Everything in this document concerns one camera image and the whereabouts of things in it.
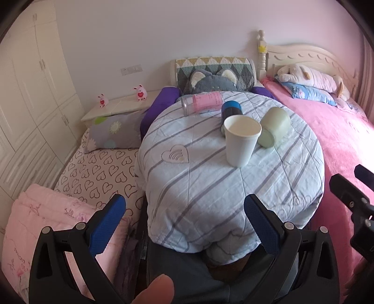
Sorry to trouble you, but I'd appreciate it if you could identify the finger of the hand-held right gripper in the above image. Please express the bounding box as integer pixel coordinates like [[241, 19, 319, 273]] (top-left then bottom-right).
[[354, 164, 374, 182], [329, 174, 374, 215]]

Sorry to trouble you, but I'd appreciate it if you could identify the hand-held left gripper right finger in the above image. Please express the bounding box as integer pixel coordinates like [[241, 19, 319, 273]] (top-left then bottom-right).
[[228, 193, 341, 304]]

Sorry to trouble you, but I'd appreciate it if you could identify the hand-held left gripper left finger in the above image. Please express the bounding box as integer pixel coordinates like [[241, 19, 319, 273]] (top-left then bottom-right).
[[28, 193, 138, 304]]

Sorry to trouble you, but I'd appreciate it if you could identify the pale green cup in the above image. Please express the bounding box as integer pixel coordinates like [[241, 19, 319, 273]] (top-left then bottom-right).
[[257, 107, 291, 148]]

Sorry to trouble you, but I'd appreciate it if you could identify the white paper cup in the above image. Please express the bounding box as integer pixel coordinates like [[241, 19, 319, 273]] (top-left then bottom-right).
[[223, 115, 262, 167]]

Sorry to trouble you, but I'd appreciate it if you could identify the blue and black cup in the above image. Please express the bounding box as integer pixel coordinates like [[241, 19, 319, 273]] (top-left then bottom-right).
[[220, 101, 242, 138]]

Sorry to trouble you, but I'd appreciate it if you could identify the clear cup with pink sleeve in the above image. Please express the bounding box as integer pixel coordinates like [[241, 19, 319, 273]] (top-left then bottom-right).
[[180, 91, 224, 116]]

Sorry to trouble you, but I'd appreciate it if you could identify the person's left hand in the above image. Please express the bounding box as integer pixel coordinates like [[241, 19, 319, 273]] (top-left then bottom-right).
[[131, 275, 175, 304]]

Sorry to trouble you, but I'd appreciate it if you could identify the pink bed blanket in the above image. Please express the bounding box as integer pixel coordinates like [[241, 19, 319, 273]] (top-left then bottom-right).
[[261, 76, 374, 265]]

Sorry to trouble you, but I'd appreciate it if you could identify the heart print bed sheet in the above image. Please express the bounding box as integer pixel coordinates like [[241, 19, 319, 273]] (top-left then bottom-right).
[[53, 128, 144, 230]]

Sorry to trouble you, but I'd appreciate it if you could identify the folded pink quilt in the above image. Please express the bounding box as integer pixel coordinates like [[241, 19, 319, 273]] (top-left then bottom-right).
[[5, 184, 133, 300]]

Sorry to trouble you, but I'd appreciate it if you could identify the white printed pillow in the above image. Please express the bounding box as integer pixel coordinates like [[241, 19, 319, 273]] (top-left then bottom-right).
[[332, 96, 363, 114]]

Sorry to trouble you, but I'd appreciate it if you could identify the light blue striped quilt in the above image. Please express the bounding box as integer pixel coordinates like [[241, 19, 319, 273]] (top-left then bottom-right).
[[135, 91, 325, 253]]

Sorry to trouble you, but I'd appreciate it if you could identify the dark grey cloth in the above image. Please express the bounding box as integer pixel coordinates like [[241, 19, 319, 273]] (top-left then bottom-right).
[[137, 199, 295, 304]]

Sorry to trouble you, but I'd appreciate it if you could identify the grey floral pillow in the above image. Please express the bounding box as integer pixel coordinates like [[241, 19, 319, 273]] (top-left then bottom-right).
[[83, 112, 146, 154]]

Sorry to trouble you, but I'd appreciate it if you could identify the blue printed pillow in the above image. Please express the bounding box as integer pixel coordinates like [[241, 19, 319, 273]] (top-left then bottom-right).
[[280, 81, 338, 106]]

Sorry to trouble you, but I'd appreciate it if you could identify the white plush dog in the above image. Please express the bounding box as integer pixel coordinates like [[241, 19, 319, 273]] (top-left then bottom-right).
[[274, 64, 351, 102]]

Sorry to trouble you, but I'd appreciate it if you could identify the cream nightstand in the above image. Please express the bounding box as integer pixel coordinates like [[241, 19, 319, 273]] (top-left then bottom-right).
[[81, 89, 162, 128]]

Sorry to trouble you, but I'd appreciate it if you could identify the purple cushion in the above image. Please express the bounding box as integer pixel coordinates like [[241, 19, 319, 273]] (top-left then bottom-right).
[[140, 86, 276, 141]]

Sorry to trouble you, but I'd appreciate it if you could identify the cream wooden headboard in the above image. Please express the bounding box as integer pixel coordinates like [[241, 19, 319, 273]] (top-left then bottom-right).
[[256, 29, 364, 117]]

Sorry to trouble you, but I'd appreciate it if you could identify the white wardrobe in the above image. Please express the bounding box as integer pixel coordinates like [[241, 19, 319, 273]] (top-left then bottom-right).
[[0, 0, 86, 237]]

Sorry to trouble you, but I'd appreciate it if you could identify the grey cat plush pillow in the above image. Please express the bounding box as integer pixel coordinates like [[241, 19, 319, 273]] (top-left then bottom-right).
[[182, 70, 239, 95]]

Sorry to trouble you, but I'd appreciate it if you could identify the patchwork quilted headboard cover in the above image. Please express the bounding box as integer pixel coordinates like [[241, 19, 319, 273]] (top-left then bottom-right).
[[175, 57, 255, 92]]

